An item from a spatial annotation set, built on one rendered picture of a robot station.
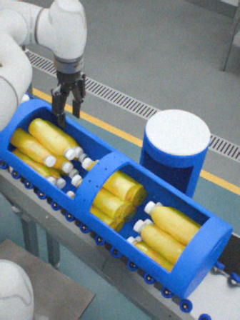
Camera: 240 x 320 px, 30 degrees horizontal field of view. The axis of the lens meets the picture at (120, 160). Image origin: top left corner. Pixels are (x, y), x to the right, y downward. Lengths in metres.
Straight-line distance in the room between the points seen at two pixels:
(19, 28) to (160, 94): 2.58
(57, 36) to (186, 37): 3.30
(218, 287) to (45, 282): 0.60
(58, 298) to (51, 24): 0.82
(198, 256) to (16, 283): 0.52
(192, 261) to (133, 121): 2.23
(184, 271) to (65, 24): 0.78
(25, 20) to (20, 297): 0.73
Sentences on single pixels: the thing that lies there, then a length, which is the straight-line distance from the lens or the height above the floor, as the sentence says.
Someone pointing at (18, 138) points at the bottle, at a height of 1.14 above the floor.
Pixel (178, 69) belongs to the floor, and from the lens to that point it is 4.09.
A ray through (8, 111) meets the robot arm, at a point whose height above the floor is 1.79.
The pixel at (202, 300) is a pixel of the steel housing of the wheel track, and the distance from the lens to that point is 1.64.
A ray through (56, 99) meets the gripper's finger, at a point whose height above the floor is 1.44.
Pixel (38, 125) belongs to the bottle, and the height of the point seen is 1.19.
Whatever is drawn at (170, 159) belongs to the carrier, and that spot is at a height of 1.00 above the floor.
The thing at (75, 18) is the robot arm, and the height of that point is 1.72.
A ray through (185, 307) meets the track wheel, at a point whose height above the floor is 0.97.
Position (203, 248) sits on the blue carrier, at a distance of 1.38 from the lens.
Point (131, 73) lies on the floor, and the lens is 3.96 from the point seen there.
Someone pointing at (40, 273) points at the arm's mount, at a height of 1.01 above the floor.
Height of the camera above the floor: 2.37
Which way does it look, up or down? 48 degrees down
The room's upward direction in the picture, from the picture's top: 6 degrees clockwise
